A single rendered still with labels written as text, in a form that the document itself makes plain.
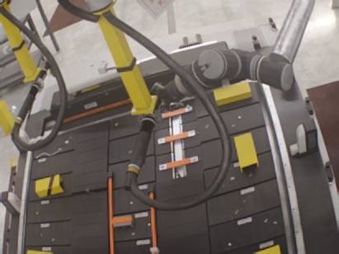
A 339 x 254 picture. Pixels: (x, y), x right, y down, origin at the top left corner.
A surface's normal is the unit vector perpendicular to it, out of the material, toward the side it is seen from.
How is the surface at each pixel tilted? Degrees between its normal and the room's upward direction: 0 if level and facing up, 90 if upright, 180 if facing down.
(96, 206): 0
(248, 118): 0
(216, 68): 56
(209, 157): 0
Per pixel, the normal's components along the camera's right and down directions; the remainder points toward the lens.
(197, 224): -0.29, -0.70
